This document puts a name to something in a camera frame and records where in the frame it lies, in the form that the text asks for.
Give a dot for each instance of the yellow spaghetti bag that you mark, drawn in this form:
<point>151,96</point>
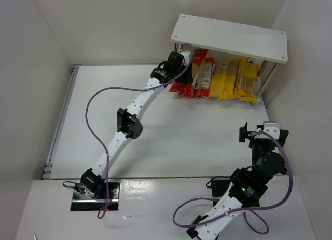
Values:
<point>228,72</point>
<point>251,83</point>
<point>218,79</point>
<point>240,85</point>

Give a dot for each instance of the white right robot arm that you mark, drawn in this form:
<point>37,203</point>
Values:
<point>247,185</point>

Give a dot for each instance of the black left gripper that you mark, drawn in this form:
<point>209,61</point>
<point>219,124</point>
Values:
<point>187,75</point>

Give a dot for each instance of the white two-tier shelf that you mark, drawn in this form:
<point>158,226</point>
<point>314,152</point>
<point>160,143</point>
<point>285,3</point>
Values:
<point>229,40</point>

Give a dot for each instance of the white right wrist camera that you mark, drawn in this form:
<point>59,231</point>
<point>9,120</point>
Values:
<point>269,127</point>

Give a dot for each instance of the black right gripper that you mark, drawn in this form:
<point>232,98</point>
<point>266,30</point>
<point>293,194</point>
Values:
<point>251,133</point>

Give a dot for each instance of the red spaghetti bag on shelf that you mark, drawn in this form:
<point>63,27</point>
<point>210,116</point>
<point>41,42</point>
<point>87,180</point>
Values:
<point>176,87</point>

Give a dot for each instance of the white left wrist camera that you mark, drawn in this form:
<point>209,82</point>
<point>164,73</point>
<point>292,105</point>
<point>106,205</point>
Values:
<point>187,56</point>

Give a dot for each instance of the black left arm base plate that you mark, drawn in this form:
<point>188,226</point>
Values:
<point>82,200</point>

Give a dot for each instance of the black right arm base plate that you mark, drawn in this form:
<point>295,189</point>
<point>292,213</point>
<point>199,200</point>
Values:
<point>218,186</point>

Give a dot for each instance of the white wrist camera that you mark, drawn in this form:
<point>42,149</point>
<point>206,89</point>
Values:
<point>269,127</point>
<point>187,56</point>

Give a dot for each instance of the red white-backed spaghetti bag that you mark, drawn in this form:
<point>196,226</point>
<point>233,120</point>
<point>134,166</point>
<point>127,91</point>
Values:
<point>201,85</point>

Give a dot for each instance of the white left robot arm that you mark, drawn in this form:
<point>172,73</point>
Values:
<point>128,126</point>

